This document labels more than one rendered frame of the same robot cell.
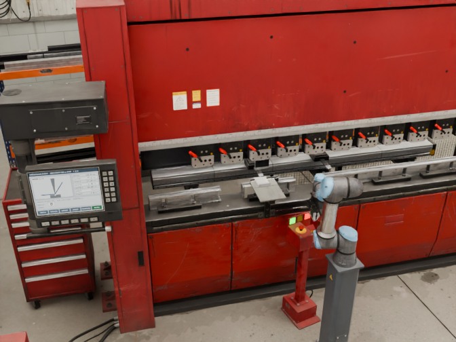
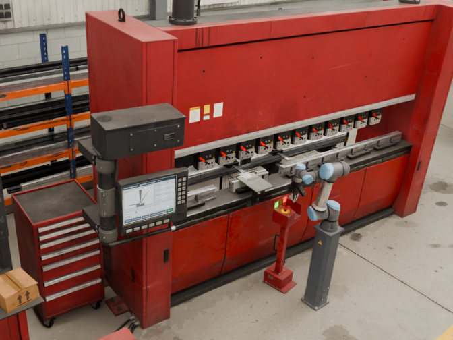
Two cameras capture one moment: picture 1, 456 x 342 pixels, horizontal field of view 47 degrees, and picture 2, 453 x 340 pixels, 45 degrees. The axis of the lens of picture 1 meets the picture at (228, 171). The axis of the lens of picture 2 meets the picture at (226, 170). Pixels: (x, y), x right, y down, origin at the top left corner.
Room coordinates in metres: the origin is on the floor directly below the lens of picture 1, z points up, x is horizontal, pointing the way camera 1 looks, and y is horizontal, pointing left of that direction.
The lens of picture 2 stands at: (-0.40, 1.58, 3.17)
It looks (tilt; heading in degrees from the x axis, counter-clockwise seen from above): 28 degrees down; 336
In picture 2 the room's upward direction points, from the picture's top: 5 degrees clockwise
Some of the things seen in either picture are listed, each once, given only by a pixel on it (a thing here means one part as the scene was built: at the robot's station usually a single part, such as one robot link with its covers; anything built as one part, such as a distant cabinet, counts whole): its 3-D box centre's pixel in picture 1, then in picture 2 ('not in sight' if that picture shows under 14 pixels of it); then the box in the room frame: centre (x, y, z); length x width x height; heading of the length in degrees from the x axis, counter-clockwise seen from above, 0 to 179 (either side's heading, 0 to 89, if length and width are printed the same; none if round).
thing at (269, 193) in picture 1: (267, 190); (255, 182); (3.10, -0.27, 1.00); 0.26 x 0.18 x 0.01; 14
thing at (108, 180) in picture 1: (76, 191); (152, 198); (2.39, 0.80, 1.42); 0.45 x 0.12 x 0.36; 100
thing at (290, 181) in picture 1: (268, 187); (248, 180); (3.26, -0.29, 0.92); 0.39 x 0.06 x 0.10; 104
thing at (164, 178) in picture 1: (299, 161); (258, 157); (3.62, -0.56, 0.93); 2.30 x 0.14 x 0.10; 104
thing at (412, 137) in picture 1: (416, 129); (344, 121); (3.52, -1.38, 1.26); 0.15 x 0.09 x 0.17; 104
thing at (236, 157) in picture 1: (230, 150); (224, 152); (3.19, -0.02, 1.26); 0.15 x 0.09 x 0.17; 104
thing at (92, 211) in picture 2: not in sight; (117, 212); (2.67, 0.96, 1.18); 0.40 x 0.24 x 0.07; 104
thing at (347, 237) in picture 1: (346, 238); (331, 210); (2.62, -0.72, 0.94); 0.13 x 0.12 x 0.14; 91
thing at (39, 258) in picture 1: (54, 237); (61, 255); (3.22, 1.30, 0.50); 0.50 x 0.50 x 1.00; 14
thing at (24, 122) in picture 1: (65, 166); (138, 179); (2.47, 0.87, 1.53); 0.51 x 0.25 x 0.85; 100
